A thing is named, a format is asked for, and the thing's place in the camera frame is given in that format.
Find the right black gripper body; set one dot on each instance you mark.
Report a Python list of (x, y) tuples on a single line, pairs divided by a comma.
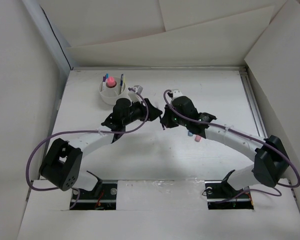
[(182, 122)]

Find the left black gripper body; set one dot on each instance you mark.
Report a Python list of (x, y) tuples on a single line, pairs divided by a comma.
[(136, 112)]

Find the dark blue pen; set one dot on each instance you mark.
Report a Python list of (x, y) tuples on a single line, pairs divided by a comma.
[(120, 91)]

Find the pink capped clear bottle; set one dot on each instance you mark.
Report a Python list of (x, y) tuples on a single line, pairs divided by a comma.
[(111, 82)]

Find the purple capped white marker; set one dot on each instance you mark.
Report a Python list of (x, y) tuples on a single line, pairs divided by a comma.
[(104, 82)]

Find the blue capped white marker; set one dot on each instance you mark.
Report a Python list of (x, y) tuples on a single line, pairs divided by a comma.
[(107, 77)]

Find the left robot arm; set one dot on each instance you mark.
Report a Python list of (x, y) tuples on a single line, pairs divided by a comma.
[(62, 163)]

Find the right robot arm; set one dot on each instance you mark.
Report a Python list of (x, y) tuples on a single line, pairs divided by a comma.
[(268, 156)]

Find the white round divided organizer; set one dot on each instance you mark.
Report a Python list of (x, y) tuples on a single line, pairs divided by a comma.
[(111, 95)]

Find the pink highlighter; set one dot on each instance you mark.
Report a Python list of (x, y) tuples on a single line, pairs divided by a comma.
[(198, 138)]

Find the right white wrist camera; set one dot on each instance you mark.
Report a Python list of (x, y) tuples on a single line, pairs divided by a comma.
[(175, 93)]

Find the right aluminium rail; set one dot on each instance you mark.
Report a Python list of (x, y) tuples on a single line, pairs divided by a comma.
[(252, 102)]

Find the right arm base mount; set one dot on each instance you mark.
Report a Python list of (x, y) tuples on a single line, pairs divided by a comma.
[(221, 196)]

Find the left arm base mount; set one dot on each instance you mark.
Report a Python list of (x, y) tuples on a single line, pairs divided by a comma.
[(105, 200)]

